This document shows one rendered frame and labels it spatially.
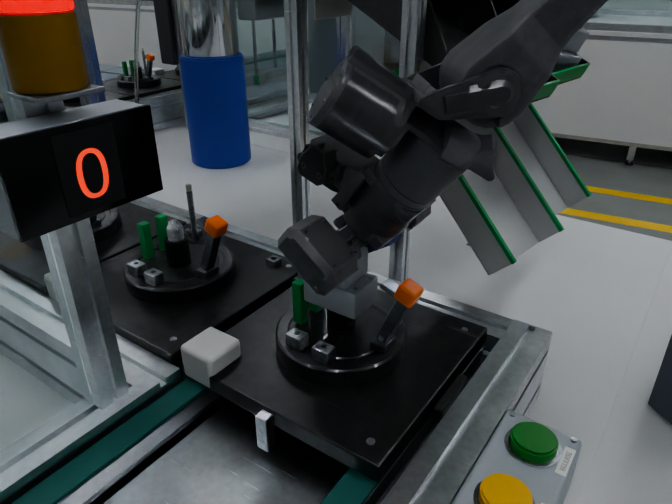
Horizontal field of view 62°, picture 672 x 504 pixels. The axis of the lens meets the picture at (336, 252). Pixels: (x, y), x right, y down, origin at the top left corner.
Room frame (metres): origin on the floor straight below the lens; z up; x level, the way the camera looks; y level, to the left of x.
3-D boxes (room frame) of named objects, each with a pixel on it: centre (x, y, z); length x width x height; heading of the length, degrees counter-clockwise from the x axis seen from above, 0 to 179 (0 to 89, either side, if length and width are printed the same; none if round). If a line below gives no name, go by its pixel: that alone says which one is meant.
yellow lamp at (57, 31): (0.40, 0.20, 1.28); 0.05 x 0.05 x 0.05
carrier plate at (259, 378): (0.49, -0.01, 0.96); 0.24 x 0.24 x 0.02; 55
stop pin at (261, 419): (0.39, 0.07, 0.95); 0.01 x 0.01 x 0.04; 55
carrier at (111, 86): (1.89, 0.65, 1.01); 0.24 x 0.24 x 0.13; 55
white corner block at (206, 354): (0.47, 0.13, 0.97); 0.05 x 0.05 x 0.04; 55
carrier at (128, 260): (0.64, 0.20, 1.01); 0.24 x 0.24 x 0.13; 55
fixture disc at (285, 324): (0.49, -0.01, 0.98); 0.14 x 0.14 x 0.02
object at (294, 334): (0.46, 0.04, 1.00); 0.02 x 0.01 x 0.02; 55
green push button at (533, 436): (0.35, -0.17, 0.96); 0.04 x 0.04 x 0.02
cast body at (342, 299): (0.50, 0.00, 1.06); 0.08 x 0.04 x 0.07; 55
